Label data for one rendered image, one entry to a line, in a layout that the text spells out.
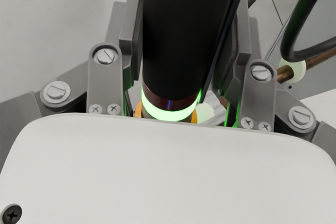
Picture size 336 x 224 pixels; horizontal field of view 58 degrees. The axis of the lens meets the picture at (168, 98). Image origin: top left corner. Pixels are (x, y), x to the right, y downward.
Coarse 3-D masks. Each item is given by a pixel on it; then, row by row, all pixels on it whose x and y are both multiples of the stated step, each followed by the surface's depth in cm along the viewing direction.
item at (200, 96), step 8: (232, 0) 11; (232, 8) 12; (224, 16) 12; (232, 16) 12; (224, 24) 12; (224, 32) 13; (216, 40) 14; (224, 40) 13; (216, 48) 14; (216, 56) 14; (208, 64) 15; (216, 64) 15; (208, 72) 15; (208, 80) 16; (200, 96) 17
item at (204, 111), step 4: (200, 104) 24; (204, 104) 24; (208, 104) 25; (196, 108) 24; (200, 108) 24; (204, 108) 24; (208, 108) 24; (212, 108) 24; (196, 112) 24; (200, 112) 24; (204, 112) 24; (208, 112) 24; (212, 112) 24; (200, 116) 24; (204, 116) 24; (208, 116) 24; (212, 116) 24; (200, 120) 24; (204, 120) 24
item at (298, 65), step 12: (300, 0) 18; (312, 0) 17; (300, 12) 18; (288, 24) 20; (300, 24) 19; (288, 36) 21; (288, 48) 22; (312, 48) 26; (324, 48) 27; (288, 60) 24; (300, 60) 26; (300, 72) 27
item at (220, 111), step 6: (210, 90) 25; (210, 96) 25; (210, 102) 25; (216, 102) 25; (216, 108) 24; (222, 108) 25; (216, 114) 24; (222, 114) 24; (210, 120) 24; (216, 120) 24; (222, 120) 24
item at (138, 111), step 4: (140, 100) 21; (140, 104) 21; (136, 108) 21; (140, 108) 21; (136, 112) 21; (140, 112) 20; (136, 116) 20; (140, 116) 20; (192, 116) 21; (196, 116) 21; (192, 120) 20; (196, 120) 21
